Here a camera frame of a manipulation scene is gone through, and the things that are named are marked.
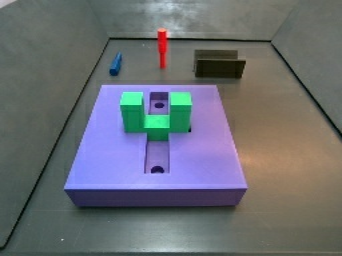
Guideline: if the black angle fixture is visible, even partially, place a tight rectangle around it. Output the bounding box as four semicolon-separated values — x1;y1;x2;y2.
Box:
194;50;246;79

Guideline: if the green U-shaped block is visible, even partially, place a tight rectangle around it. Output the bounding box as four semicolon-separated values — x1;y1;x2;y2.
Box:
120;92;192;141

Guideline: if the purple base block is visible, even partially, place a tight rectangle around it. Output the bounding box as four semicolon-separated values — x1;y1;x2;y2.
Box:
64;85;247;207

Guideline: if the blue peg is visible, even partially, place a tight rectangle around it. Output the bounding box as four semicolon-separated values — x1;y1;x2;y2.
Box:
110;52;122;76

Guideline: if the red peg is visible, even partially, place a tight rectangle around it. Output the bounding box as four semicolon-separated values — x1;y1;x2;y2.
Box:
158;28;167;69

